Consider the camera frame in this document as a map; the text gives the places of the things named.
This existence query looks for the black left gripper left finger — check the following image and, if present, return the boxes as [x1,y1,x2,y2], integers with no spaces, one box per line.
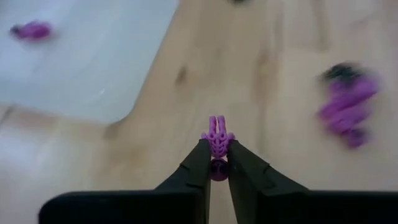
[39,138,212,224]

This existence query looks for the purple plastic skeleton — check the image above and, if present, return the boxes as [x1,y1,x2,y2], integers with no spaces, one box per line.
[9,20,52,42]
[316,96,371,128]
[200,114,236,182]
[338,124,371,149]
[326,76,379,103]

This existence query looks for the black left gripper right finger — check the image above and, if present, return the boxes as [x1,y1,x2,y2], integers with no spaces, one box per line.
[226,139,398,224]

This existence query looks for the clear plastic bin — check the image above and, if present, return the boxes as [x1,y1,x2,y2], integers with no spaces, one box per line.
[0,0,180,124]

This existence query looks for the black plastic spider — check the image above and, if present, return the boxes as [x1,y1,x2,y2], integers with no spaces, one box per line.
[322,62,368,82]

